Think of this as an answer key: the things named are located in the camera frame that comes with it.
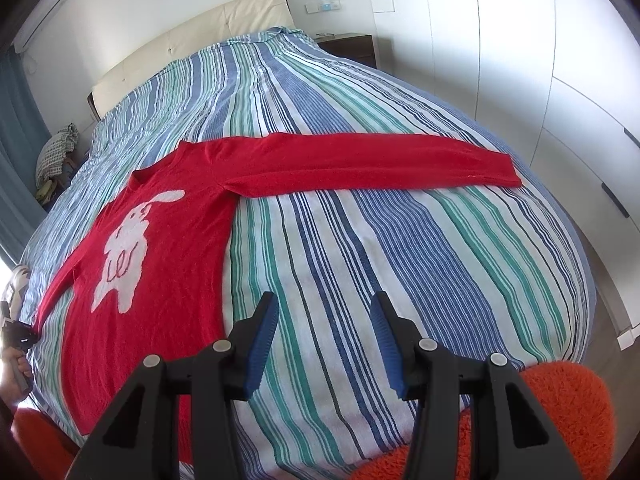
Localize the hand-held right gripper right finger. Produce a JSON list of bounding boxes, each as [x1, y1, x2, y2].
[[372, 290, 586, 480]]

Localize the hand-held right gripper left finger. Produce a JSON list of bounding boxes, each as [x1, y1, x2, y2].
[[65, 291, 280, 480]]

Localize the red sweater with white rabbit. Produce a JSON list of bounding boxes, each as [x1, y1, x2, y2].
[[32, 132, 523, 466]]

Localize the pile of chequered clothes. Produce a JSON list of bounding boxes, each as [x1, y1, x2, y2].
[[34, 122, 81, 206]]

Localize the person's left hand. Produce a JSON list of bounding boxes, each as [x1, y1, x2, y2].
[[0, 347, 33, 404]]

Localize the patterned cushion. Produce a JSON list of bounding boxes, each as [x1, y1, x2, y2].
[[0, 264, 31, 311]]

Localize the striped bedspread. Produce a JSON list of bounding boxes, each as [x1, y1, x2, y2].
[[22, 25, 598, 480]]

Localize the orange fuzzy pants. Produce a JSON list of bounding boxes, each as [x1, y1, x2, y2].
[[12, 360, 617, 480]]

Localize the blue curtain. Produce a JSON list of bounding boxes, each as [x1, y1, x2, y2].
[[0, 45, 54, 267]]

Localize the dark wooden nightstand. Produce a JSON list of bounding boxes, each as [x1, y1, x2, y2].
[[315, 33, 377, 68]]

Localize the cream pillow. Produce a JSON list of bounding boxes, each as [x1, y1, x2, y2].
[[87, 0, 296, 122]]

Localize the white wardrobe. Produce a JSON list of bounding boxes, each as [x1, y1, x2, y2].
[[360, 0, 640, 333]]

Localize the white air conditioner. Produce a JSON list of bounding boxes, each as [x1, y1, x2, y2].
[[12, 0, 77, 54]]

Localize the black wardrobe handle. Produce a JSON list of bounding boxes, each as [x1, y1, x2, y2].
[[601, 182, 629, 219]]

